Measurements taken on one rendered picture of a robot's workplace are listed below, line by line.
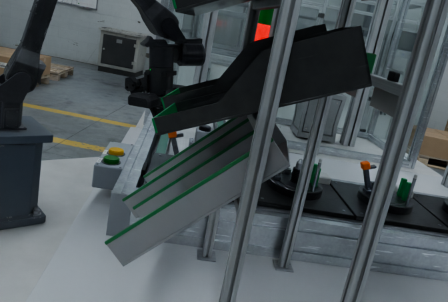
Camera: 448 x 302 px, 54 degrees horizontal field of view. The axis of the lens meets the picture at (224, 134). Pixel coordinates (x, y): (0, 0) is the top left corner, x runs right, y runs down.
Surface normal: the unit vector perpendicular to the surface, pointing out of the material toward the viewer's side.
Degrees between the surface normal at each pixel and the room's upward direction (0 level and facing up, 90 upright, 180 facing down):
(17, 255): 0
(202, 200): 90
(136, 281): 0
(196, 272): 0
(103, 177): 90
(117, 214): 90
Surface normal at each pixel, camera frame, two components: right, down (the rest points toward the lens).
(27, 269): 0.18, -0.95
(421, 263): 0.06, 0.26
